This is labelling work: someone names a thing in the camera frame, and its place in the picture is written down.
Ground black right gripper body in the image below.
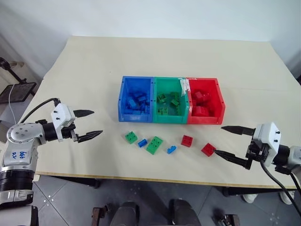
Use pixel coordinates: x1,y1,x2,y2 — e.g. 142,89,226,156
246,139,269,162

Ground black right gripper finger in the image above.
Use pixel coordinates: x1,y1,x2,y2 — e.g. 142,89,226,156
213,149,253,170
221,126,256,136

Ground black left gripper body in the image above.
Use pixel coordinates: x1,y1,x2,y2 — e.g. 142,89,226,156
60,124,79,142

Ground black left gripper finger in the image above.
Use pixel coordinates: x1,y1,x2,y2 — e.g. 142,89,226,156
74,109,95,118
77,130,104,144

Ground red plastic bin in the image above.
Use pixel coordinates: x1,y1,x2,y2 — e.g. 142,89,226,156
186,77,226,125

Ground small green building block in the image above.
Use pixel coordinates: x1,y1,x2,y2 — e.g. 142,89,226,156
124,131,138,144

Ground large red building block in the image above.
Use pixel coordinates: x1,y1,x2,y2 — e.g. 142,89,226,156
192,105,210,117

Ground white shoe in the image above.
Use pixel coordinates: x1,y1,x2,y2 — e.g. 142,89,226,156
242,193,258,204
278,190,296,205

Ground blue plastic bin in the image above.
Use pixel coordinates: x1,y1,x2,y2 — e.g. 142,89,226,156
117,75,156,123

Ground large green building block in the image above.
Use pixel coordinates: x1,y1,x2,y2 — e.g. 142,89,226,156
146,136,164,156

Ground white paper label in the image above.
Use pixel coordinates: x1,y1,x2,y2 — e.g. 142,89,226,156
179,79,190,97

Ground green plastic bin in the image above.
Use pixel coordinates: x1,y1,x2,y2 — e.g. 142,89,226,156
152,76,190,124

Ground black stand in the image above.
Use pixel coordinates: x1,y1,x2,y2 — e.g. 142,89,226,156
0,57,27,83

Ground dark rounded shape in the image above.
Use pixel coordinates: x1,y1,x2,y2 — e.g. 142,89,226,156
110,201,140,226

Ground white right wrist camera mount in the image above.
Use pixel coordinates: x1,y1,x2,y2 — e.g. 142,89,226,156
252,121,281,166

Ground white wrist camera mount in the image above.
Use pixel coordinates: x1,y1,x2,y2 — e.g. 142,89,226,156
252,121,281,166
50,103,77,143

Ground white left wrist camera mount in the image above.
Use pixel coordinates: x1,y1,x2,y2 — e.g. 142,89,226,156
50,103,77,143

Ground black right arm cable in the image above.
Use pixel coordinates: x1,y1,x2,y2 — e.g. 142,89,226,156
259,161,301,212

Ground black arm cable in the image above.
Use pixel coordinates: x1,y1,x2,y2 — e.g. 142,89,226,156
259,161,301,212
19,98,62,123

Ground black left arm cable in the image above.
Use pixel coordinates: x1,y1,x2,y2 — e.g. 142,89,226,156
19,98,62,123

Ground brown black bracket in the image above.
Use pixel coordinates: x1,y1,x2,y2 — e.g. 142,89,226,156
92,205,111,226
212,211,241,226

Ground white cable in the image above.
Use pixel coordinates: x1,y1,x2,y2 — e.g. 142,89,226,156
8,83,22,125

